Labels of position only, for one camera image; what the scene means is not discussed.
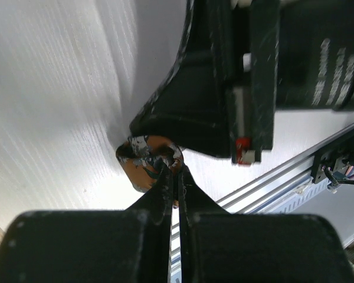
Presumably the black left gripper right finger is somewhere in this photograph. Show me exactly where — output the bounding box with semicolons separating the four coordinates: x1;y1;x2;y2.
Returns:
176;164;354;283

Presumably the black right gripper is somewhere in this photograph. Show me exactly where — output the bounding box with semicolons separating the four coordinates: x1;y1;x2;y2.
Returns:
130;1;280;164

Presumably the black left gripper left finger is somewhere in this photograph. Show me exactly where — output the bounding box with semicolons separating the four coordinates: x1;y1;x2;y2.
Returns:
0;169;173;282

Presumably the orange grey patterned tie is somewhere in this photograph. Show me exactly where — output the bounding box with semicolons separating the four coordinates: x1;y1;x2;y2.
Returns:
116;136;184;193

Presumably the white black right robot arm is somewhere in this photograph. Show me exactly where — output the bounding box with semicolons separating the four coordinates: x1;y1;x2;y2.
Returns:
130;1;354;164

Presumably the aluminium frame rail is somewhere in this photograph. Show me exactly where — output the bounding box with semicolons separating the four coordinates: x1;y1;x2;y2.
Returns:
217;123;354;213

